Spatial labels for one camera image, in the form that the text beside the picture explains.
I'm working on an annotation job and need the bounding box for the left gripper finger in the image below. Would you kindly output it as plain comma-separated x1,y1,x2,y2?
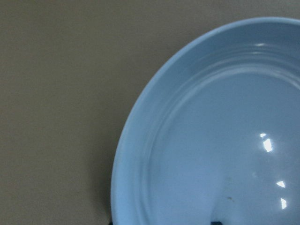
210,221,223,225

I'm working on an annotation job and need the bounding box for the blue plate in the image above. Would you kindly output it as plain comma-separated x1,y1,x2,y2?
111,17,300,225

